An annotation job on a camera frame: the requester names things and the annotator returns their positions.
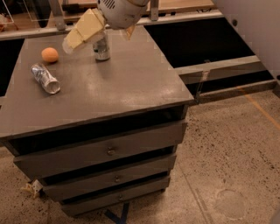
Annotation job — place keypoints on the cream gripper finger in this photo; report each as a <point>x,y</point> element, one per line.
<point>129,32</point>
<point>90,27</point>

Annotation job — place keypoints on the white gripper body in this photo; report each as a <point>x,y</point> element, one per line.
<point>121,14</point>

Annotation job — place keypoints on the silver blue redbull can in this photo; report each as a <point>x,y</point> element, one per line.
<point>43,76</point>

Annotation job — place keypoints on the silver upright soda can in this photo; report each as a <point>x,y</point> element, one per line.
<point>101,48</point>

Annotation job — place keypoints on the orange ball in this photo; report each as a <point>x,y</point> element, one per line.
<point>50,55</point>

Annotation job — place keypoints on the grey drawer cabinet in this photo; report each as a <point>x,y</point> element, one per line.
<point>133,90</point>

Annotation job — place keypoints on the top grey drawer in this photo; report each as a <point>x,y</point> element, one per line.
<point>47,164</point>

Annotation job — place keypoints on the middle grey drawer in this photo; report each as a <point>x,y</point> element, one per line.
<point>121,175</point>

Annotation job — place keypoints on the yellow white floor scrap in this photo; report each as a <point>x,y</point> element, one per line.
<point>34,187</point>

